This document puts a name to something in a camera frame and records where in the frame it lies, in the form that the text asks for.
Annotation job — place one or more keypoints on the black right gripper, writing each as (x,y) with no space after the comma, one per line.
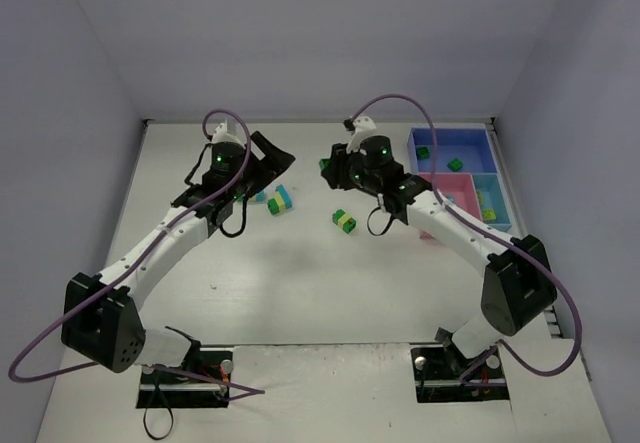
(335,172)

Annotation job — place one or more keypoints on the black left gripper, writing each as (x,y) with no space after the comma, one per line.
(270,158)

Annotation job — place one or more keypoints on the green yellow lego stack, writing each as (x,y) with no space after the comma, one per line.
(344,221)

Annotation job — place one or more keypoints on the dark green lego brick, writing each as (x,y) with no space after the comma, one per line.
(422,153)

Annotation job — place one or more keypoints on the small green lego brick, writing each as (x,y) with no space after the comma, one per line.
(455,165)

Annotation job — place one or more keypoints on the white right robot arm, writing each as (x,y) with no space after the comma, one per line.
(515,288)

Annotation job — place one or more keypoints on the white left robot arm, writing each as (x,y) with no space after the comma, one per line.
(104,323)

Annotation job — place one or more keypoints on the cyan yellow lego stack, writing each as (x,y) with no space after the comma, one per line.
(280,201)

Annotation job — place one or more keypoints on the pink plastic bin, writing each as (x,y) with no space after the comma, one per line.
(460,190)

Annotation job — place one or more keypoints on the light blue plastic bin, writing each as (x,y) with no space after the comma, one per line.
(491,190)

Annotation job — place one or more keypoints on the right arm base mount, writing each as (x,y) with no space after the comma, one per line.
(441,376)

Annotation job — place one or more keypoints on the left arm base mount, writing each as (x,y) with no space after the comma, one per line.
(159,388)

